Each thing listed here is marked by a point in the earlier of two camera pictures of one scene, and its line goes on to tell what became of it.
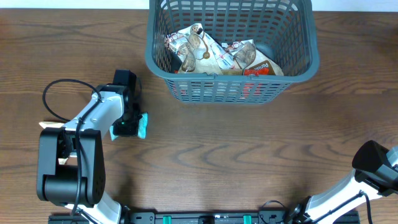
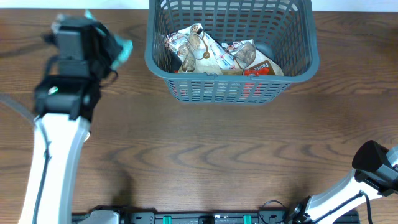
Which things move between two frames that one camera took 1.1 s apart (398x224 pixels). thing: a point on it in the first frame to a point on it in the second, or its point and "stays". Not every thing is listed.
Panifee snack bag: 245,54 stays
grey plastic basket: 285,30 stays
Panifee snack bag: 196,50 stays
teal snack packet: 142,127 to 126,45
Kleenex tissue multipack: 226,60 stays
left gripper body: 130,122 to 107,48
